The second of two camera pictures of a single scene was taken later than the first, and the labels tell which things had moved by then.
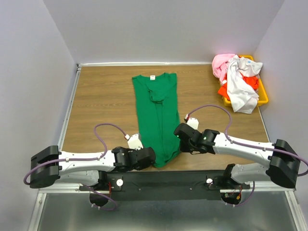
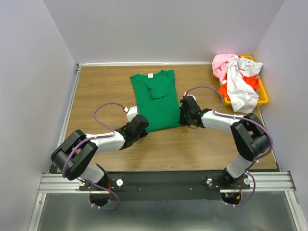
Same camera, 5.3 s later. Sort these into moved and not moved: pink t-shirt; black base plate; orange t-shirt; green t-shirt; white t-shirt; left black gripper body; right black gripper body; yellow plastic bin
Moved: left black gripper body; green t-shirt; right black gripper body
Not moved: yellow plastic bin; pink t-shirt; orange t-shirt; white t-shirt; black base plate
